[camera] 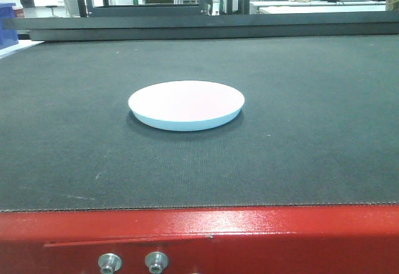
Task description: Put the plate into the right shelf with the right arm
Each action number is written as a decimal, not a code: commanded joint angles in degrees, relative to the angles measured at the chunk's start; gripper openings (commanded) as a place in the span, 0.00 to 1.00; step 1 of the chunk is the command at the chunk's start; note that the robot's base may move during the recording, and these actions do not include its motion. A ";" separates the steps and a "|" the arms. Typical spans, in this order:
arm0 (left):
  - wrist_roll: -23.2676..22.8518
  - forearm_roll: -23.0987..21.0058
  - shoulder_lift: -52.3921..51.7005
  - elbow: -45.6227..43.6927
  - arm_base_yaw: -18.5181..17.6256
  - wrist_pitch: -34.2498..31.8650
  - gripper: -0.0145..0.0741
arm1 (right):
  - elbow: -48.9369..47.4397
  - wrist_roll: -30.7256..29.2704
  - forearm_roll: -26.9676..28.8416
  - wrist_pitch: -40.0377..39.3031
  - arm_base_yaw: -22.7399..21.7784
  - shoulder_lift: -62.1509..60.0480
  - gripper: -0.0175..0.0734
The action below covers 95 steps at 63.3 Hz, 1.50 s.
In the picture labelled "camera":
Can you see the silver hex bolt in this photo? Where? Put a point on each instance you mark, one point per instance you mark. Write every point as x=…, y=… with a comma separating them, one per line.
x=109, y=263
x=156, y=262

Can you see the black fabric table mat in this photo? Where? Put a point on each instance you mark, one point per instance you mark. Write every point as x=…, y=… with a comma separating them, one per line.
x=319, y=125

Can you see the right silver hex bolt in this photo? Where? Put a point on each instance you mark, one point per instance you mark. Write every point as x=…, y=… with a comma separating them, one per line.
x=156, y=262

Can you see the left silver hex bolt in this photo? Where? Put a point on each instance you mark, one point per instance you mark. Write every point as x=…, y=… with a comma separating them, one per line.
x=109, y=263

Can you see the grey office chair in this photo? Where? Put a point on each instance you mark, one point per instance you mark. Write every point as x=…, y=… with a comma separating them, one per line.
x=71, y=8

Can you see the red metal table edge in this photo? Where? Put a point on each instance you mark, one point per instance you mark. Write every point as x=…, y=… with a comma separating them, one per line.
x=324, y=239

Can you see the white round plate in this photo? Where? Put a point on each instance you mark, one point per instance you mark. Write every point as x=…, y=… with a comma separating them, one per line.
x=186, y=106

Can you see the dark metal rail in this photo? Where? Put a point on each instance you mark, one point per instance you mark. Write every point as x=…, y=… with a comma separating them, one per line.
x=59, y=29

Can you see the white lab table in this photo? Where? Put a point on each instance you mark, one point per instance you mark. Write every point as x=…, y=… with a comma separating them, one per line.
x=291, y=7

